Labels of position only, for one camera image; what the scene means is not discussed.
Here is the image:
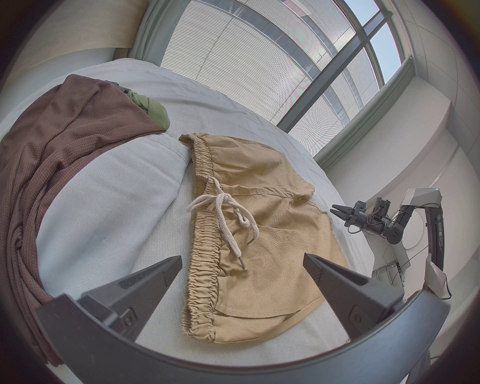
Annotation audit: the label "brown garment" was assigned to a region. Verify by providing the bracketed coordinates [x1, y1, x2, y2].
[0, 74, 167, 367]

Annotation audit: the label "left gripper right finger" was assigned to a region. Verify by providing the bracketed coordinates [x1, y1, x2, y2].
[303, 252, 406, 340]

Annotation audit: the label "window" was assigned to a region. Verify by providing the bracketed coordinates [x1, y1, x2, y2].
[159, 0, 407, 158]

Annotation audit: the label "tan drawstring shorts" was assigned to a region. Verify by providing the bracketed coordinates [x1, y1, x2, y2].
[178, 132, 350, 343]

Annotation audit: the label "green garment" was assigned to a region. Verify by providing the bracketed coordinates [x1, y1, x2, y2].
[125, 89, 171, 130]

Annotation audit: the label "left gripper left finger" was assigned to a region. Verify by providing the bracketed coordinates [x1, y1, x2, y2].
[77, 256, 183, 336]

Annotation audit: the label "grey-green curtain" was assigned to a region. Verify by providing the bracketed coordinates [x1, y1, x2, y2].
[129, 0, 188, 72]

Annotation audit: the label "pale grey garment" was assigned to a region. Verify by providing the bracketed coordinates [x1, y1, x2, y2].
[35, 133, 192, 297]

